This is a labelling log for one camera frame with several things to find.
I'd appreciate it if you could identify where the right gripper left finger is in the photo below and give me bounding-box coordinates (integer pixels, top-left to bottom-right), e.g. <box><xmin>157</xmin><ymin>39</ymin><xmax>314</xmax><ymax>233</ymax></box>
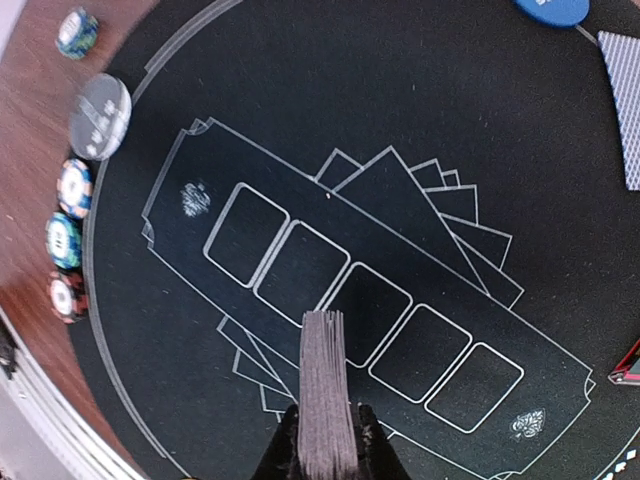
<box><xmin>251</xmin><ymin>404</ymin><xmax>303</xmax><ymax>480</ymax></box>

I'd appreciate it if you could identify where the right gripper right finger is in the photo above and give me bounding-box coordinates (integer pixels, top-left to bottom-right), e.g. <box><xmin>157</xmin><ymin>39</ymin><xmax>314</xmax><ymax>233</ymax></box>
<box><xmin>351</xmin><ymin>404</ymin><xmax>405</xmax><ymax>479</ymax></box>

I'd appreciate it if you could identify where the grey card deck box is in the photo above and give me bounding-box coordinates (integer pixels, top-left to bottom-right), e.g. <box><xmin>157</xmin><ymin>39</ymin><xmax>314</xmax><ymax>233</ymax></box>
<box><xmin>297</xmin><ymin>311</ymin><xmax>358</xmax><ymax>479</ymax></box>

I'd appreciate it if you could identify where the triangular all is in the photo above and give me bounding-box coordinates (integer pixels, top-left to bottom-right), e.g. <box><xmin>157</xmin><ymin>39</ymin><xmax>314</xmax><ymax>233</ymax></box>
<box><xmin>608</xmin><ymin>340</ymin><xmax>640</xmax><ymax>386</ymax></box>

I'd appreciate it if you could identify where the orange chip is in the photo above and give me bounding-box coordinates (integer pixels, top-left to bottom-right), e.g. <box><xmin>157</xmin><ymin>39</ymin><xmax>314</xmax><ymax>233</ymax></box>
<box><xmin>48</xmin><ymin>271</ymin><xmax>89</xmax><ymax>324</ymax></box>

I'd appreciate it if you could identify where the blue white chip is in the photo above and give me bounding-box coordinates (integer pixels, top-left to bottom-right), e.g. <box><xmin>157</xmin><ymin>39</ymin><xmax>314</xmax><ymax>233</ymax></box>
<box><xmin>56</xmin><ymin>158</ymin><xmax>93</xmax><ymax>220</ymax></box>

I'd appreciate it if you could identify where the clear dealer button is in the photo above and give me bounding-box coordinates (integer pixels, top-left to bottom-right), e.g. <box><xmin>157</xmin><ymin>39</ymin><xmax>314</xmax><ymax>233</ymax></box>
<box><xmin>69</xmin><ymin>73</ymin><xmax>132</xmax><ymax>161</ymax></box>

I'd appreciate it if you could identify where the card dealt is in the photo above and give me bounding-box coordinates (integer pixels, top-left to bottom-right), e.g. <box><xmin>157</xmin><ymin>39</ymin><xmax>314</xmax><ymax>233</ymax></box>
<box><xmin>598</xmin><ymin>31</ymin><xmax>639</xmax><ymax>191</ymax></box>

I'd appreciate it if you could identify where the blue small blind button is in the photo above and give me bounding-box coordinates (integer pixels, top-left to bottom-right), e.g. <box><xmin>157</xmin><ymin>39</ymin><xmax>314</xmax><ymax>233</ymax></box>
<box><xmin>513</xmin><ymin>0</ymin><xmax>590</xmax><ymax>28</ymax></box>

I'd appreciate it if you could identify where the round black poker mat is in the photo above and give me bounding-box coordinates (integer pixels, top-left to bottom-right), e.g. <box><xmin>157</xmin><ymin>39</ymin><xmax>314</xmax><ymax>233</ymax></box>
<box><xmin>70</xmin><ymin>1</ymin><xmax>639</xmax><ymax>479</ymax></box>

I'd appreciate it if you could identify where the green poker chip stack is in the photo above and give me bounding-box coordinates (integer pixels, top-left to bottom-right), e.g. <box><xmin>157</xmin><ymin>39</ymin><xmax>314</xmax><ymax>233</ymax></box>
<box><xmin>55</xmin><ymin>7</ymin><xmax>99</xmax><ymax>60</ymax></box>

